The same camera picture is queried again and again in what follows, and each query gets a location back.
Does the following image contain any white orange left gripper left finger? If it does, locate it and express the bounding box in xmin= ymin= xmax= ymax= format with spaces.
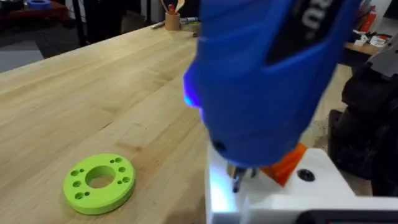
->
xmin=205 ymin=145 xmax=267 ymax=224

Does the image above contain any white orange left gripper right finger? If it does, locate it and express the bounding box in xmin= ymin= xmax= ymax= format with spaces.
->
xmin=259 ymin=142 xmax=356 ymax=197

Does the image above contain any red box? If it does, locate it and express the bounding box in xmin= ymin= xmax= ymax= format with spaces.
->
xmin=359 ymin=6 xmax=377 ymax=34

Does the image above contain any wooden cup with utensils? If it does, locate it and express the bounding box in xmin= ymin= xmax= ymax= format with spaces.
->
xmin=160 ymin=0 xmax=187 ymax=32

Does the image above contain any blue tape roll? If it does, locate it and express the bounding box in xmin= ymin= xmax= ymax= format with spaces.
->
xmin=26 ymin=0 xmax=52 ymax=10

